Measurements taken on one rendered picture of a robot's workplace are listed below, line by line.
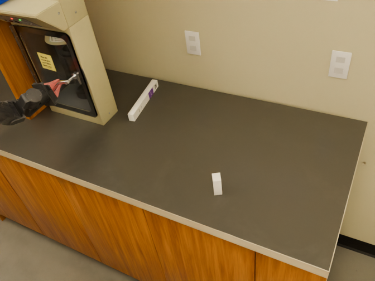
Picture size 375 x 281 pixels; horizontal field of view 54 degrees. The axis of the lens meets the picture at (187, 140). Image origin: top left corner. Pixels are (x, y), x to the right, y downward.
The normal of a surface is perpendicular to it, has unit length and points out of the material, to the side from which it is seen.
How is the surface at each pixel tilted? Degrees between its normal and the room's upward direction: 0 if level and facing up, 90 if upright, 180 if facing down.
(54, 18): 90
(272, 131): 0
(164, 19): 90
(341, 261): 0
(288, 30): 90
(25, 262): 0
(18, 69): 90
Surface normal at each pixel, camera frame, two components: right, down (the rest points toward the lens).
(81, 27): 0.88, 0.24
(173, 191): -0.11, -0.73
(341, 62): -0.46, 0.64
